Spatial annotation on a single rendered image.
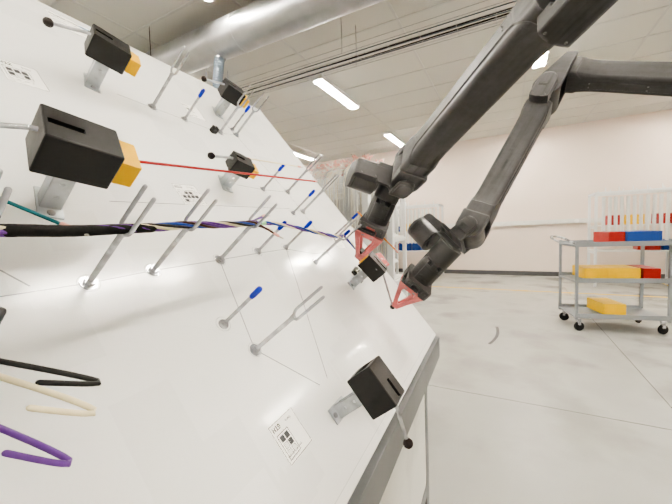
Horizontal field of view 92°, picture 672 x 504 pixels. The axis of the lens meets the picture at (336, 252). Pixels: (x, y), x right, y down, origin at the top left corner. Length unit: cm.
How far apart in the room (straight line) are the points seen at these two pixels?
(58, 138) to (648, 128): 921
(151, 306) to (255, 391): 16
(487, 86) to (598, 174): 848
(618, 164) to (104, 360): 900
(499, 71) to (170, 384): 53
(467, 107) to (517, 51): 9
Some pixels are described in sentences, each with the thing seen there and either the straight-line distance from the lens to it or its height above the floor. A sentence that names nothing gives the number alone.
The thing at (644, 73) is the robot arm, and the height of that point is 150.
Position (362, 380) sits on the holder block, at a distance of 48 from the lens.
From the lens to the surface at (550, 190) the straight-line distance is 883.
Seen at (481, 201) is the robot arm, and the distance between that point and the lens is 79.
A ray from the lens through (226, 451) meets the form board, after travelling 41.
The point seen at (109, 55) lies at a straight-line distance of 74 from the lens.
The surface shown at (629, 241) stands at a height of 98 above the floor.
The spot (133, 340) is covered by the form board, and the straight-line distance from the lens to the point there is 41.
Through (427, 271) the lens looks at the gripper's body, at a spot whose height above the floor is 110.
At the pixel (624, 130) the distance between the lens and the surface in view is 919.
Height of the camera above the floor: 120
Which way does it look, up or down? 4 degrees down
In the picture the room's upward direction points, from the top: 2 degrees counter-clockwise
